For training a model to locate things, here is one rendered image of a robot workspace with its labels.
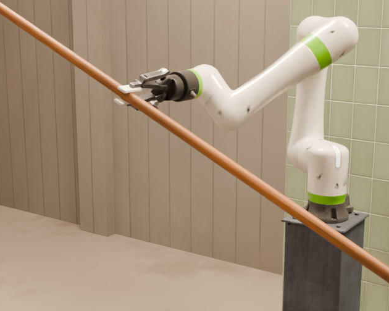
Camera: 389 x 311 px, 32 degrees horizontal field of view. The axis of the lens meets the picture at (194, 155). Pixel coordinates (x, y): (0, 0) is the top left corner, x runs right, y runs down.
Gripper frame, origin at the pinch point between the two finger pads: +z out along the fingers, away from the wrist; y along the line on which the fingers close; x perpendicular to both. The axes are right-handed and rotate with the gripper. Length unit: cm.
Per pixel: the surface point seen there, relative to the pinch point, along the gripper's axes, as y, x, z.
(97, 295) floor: 223, 100, -155
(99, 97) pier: 149, 219, -239
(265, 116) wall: 97, 87, -258
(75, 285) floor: 232, 122, -156
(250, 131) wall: 111, 93, -257
